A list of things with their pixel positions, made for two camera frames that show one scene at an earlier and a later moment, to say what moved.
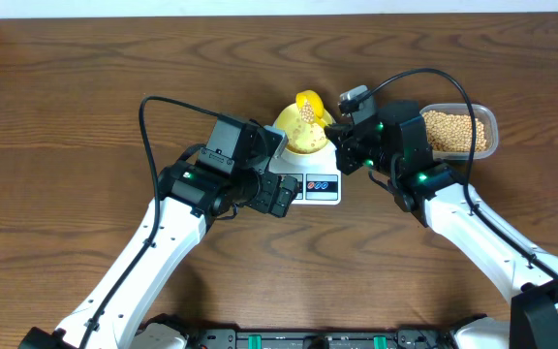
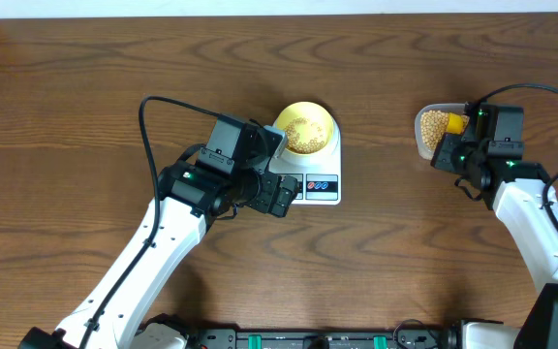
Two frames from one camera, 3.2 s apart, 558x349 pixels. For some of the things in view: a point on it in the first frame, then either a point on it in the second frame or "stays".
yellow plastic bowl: (303, 137) stays
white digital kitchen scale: (318, 178) stays
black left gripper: (282, 199) stays
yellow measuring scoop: (310, 107) to (454, 123)
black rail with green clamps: (403, 338) stays
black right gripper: (342, 137) to (442, 158)
